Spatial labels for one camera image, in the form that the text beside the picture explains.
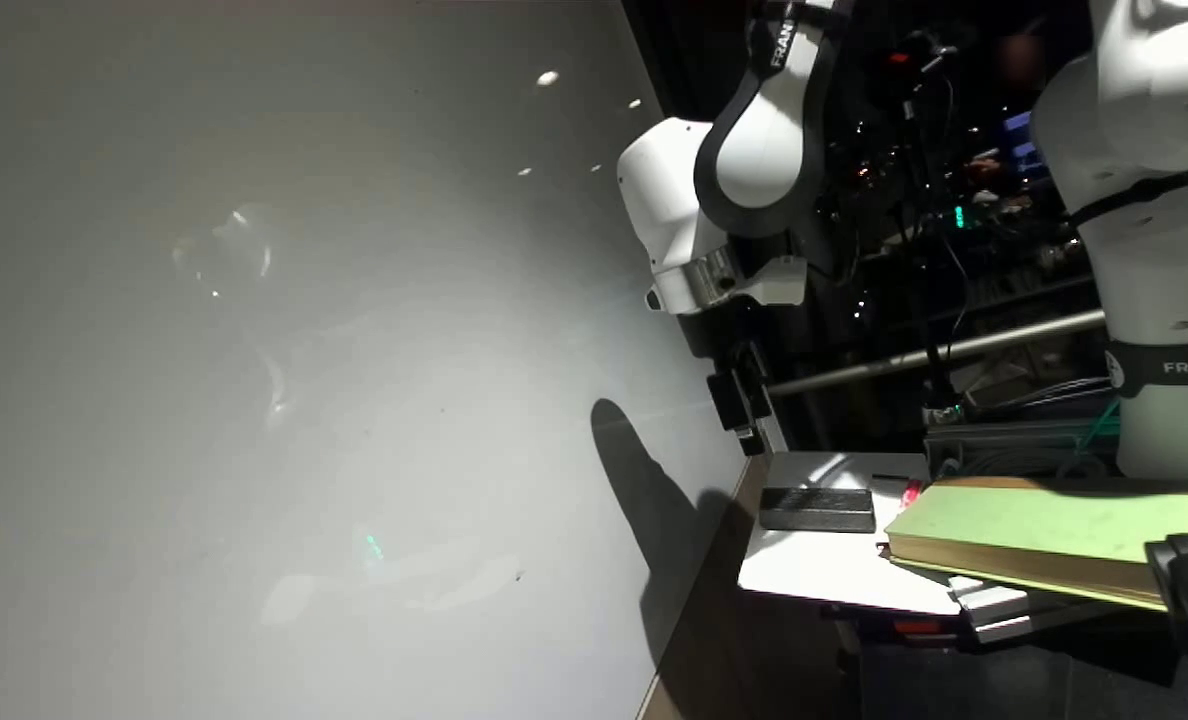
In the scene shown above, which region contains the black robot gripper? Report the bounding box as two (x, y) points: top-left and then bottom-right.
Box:
(708, 346), (770, 454)

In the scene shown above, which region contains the dark grey whiteboard duster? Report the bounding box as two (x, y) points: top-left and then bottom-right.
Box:
(760, 489), (876, 530)

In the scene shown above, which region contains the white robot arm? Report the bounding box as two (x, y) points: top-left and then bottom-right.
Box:
(617, 0), (1188, 478)

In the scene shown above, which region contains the white glossy whiteboard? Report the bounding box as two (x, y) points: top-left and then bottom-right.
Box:
(0, 0), (739, 720)

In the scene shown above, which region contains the green hardcover book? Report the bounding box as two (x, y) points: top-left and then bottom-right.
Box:
(885, 476), (1188, 613)

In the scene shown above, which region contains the silver metal rail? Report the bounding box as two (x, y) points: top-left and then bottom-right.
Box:
(764, 307), (1105, 395)

